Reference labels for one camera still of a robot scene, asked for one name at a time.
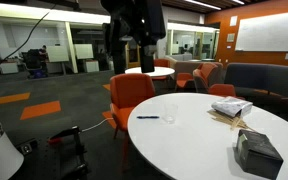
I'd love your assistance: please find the white wall whiteboard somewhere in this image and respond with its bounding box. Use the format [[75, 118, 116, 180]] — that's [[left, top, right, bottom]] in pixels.
[[235, 13, 288, 52]]

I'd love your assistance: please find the orange chair near table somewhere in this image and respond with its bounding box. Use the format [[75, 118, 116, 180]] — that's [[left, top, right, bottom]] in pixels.
[[109, 73, 156, 140]]

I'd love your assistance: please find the orange armchair right back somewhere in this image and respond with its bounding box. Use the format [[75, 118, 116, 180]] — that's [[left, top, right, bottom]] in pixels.
[[193, 62, 217, 93]]

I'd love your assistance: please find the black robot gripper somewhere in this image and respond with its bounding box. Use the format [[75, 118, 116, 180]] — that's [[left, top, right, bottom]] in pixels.
[[100, 0, 166, 74]]

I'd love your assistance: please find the black cardboard box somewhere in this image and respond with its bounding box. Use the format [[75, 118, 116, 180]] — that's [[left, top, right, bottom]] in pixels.
[[236, 129, 284, 180]]

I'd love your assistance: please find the dark grey sofa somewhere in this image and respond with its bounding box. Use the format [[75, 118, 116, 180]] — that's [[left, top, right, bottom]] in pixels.
[[224, 63, 288, 97]]

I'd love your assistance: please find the bundle of wooden sticks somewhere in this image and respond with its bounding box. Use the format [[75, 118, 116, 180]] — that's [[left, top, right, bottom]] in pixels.
[[208, 110, 252, 131]]

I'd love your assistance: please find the orange chair far back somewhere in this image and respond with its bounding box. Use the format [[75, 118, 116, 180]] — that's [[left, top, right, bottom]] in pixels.
[[152, 59, 169, 81]]

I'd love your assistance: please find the black hanging cable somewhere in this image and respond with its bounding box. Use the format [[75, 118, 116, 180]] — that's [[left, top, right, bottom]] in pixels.
[[0, 3, 58, 84]]

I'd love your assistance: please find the person in background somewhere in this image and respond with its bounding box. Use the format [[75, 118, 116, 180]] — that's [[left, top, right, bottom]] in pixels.
[[38, 45, 48, 73]]

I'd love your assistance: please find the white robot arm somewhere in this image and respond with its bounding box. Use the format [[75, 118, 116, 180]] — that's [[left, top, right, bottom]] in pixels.
[[0, 30, 165, 180]]

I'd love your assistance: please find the orange chair behind table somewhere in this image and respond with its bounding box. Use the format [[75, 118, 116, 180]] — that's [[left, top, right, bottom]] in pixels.
[[208, 84, 237, 98]]

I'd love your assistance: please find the small white round table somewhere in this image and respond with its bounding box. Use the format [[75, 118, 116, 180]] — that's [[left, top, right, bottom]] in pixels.
[[125, 67, 175, 77]]

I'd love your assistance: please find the blue ballpoint pen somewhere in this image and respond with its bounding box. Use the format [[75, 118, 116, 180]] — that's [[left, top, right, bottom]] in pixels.
[[137, 116, 160, 119]]

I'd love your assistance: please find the black metal clamp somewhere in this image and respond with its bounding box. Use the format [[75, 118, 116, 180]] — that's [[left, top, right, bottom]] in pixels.
[[48, 126, 90, 180]]

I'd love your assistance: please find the white cable on floor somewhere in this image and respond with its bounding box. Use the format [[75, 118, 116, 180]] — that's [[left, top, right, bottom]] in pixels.
[[80, 117, 114, 133]]

